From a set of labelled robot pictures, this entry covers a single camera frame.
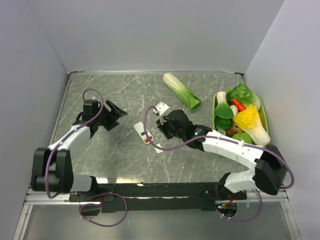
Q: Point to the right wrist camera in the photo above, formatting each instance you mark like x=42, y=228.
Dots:
x=161, y=109

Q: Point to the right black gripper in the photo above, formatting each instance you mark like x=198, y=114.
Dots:
x=162, y=125

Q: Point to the yellow napa cabbage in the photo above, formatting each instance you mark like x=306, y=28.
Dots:
x=250, y=122

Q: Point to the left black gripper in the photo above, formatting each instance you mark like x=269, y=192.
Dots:
x=114, y=114

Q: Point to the brown mushroom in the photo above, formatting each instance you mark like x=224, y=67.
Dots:
x=234, y=129

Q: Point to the green lettuce head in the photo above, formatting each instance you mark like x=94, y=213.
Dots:
x=244, y=95

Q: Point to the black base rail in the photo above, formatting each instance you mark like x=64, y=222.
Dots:
x=157, y=196

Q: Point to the aluminium frame rail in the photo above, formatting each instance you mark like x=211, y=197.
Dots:
x=41, y=198

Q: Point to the green plastic tray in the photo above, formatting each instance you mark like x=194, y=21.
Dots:
x=221, y=124

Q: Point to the red chili pepper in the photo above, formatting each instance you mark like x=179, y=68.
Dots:
x=239, y=105

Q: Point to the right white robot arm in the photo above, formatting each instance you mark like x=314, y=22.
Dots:
x=265, y=167

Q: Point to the bok choy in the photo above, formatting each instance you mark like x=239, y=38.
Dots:
x=222, y=108

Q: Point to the long green napa cabbage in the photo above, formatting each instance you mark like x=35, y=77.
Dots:
x=186, y=96

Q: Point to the white mushroom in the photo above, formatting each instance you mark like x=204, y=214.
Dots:
x=234, y=109

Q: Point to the white remote control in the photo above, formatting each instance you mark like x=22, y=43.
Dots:
x=139, y=128

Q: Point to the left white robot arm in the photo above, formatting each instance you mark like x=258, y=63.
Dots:
x=52, y=169

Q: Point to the round green cabbage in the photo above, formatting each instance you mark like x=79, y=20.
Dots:
x=242, y=136

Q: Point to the white battery cover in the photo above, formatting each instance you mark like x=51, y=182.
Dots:
x=158, y=148

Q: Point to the red battery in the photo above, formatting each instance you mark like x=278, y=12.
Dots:
x=149, y=139

